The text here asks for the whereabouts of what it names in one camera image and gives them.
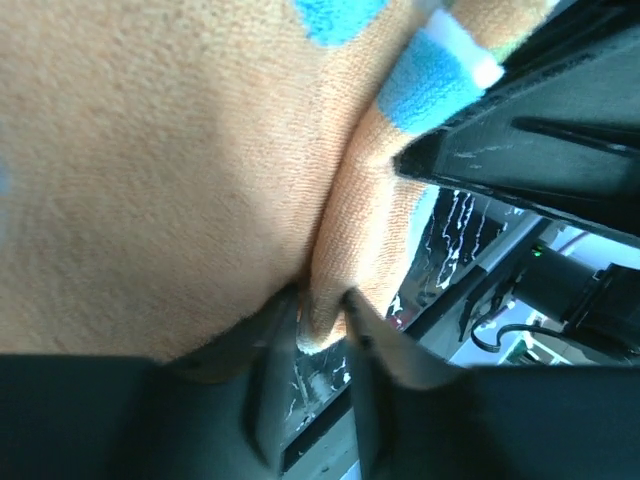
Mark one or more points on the black marble pattern mat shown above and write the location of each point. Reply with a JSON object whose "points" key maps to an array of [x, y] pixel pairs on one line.
{"points": [[450, 230]]}

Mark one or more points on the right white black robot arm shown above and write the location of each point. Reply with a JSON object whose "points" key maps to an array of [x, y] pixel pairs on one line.
{"points": [[595, 307]]}

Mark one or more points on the orange blue dotted towel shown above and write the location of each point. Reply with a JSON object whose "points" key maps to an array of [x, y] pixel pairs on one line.
{"points": [[168, 166]]}

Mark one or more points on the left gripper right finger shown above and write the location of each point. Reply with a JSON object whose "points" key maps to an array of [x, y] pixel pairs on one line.
{"points": [[418, 416]]}

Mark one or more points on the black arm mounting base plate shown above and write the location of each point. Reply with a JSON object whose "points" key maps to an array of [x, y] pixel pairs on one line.
{"points": [[326, 448]]}

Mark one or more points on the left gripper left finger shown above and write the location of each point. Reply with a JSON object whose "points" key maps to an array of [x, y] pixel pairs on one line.
{"points": [[216, 413]]}

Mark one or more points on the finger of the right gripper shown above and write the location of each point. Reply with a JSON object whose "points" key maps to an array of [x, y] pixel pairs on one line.
{"points": [[559, 135]]}

